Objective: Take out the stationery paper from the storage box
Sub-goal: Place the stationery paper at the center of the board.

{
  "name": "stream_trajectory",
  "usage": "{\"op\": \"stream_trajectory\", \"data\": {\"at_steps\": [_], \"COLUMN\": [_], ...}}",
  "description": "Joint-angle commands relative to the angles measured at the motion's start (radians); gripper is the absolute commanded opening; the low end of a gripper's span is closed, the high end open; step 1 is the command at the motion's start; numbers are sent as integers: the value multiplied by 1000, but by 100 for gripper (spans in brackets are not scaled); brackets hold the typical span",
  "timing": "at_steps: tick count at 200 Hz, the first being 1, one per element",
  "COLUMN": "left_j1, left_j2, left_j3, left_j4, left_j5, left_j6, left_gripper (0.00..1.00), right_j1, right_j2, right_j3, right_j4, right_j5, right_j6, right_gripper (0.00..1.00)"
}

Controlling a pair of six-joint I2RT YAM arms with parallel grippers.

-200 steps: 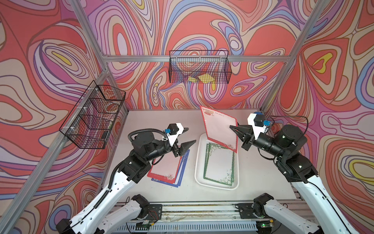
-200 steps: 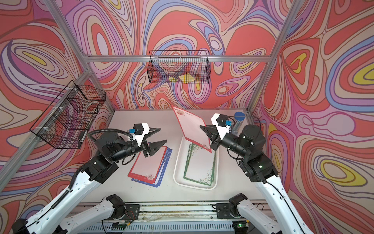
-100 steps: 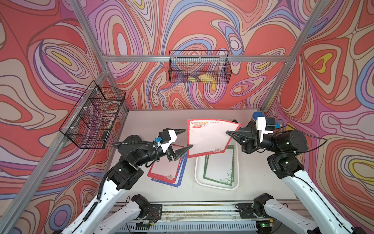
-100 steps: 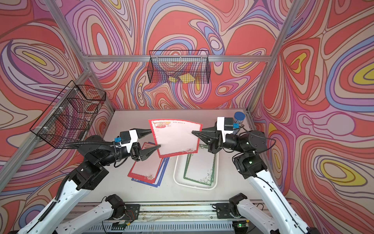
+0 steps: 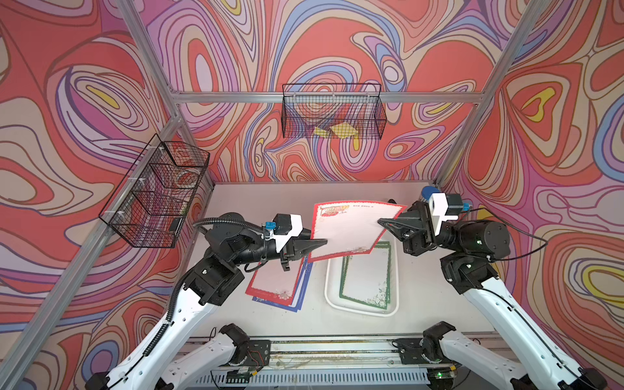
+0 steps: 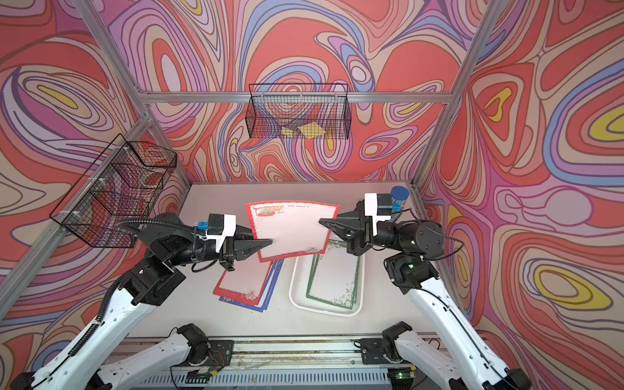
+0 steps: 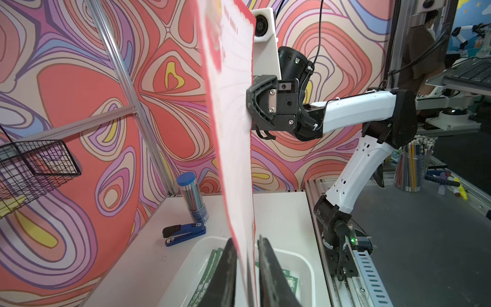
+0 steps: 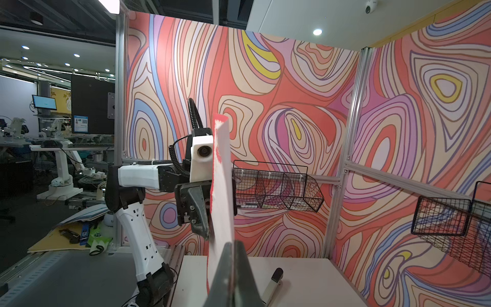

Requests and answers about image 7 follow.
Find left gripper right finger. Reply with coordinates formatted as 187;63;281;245
258;236;301;307

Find blue lidded pen tube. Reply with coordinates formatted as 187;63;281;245
176;172;208;224

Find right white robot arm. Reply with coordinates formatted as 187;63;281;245
246;47;418;280

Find aluminium frame rail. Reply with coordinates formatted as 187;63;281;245
86;1;178;196

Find clear pencil holder cup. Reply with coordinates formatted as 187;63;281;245
393;135;436;193

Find white plastic storage tray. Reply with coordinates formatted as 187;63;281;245
158;236;317;306

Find green bordered stationery sheet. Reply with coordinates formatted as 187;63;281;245
188;248;299;307

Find blue stapler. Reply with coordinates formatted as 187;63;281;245
162;223;207;247

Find back black wire basket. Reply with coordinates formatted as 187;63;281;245
1;128;81;218

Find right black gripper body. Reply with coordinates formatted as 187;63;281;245
246;75;305;133

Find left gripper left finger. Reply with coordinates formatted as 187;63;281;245
198;239;238;307

